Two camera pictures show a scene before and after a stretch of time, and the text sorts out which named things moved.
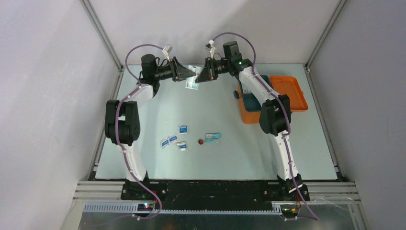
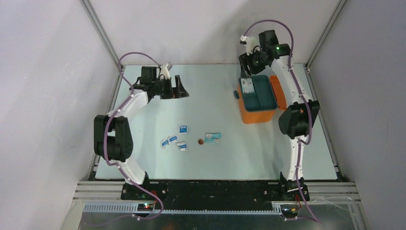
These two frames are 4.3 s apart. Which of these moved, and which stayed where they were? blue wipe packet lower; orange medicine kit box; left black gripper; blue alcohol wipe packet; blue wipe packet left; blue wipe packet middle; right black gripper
Moved: right black gripper; left black gripper
Stayed: blue wipe packet lower; blue wipe packet middle; orange medicine kit box; blue wipe packet left; blue alcohol wipe packet
